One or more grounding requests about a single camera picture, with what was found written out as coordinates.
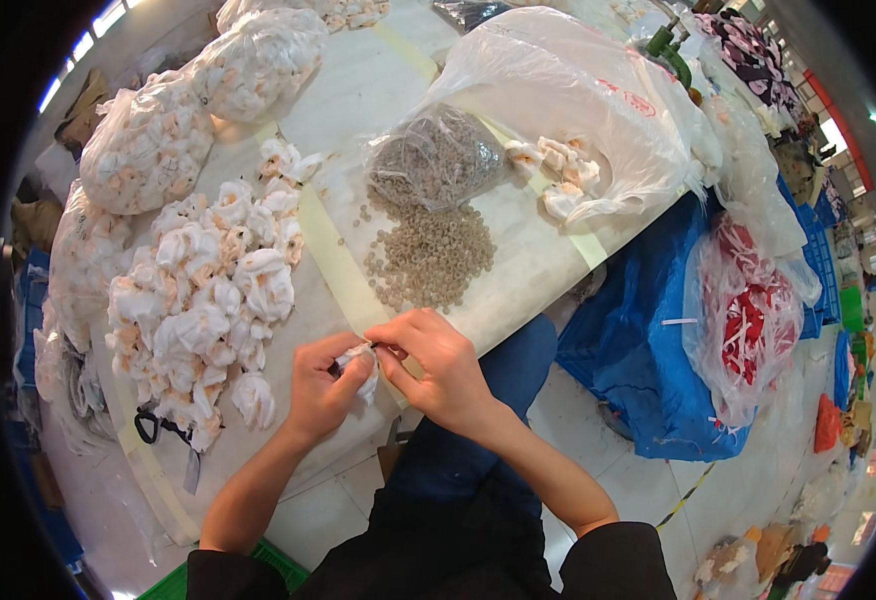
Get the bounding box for pile of fabric flowers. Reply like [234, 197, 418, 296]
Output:
[105, 138, 328, 456]

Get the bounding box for green plastic crate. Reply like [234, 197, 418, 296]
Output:
[136, 537, 312, 600]

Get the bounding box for stack of blue crates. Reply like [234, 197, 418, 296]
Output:
[774, 174, 845, 341]

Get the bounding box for heap of floral fabric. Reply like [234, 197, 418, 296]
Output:
[695, 6, 805, 115]

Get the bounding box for clear bag of beige rings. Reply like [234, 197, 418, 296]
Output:
[365, 102, 511, 213]

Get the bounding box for person's left hand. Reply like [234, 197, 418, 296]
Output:
[285, 331, 379, 446]

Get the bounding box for brown cardboard box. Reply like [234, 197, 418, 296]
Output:
[54, 68, 114, 149]

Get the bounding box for heap of loose beige rings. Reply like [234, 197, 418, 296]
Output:
[336, 187, 499, 317]

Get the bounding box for orange bag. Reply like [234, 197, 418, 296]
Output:
[813, 393, 844, 456]

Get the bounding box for person's legs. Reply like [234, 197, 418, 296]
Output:
[382, 313, 559, 526]

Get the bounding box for black scissors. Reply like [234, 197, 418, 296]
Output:
[133, 408, 203, 497]

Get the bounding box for brown stool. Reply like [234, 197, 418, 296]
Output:
[376, 414, 425, 483]

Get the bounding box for person's body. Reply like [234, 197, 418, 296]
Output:
[186, 480, 679, 600]

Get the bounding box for clear bag of red scraps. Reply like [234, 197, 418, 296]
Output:
[681, 212, 823, 429]

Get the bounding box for person's right hand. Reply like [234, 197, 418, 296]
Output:
[363, 307, 501, 444]

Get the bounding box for blue plastic crate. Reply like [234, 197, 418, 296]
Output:
[12, 246, 53, 393]

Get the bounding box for dark plastic bag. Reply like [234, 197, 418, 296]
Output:
[429, 0, 515, 33]

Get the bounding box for heap of clear plastic bags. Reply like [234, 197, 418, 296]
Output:
[32, 327, 118, 456]

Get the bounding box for crumpled clear plastic bag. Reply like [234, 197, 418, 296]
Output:
[699, 45, 811, 258]

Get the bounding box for large white plastic bag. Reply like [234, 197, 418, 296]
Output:
[399, 5, 725, 228]

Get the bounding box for blue plastic sack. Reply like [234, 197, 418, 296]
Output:
[555, 190, 755, 463]

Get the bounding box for clear bag of fabric flowers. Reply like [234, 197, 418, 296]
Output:
[47, 178, 136, 355]
[189, 6, 331, 126]
[216, 0, 394, 36]
[79, 69, 218, 217]

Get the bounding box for green metal clamp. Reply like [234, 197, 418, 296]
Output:
[643, 21, 703, 106]

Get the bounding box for heap of bags and cartons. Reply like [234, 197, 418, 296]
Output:
[691, 522, 835, 600]

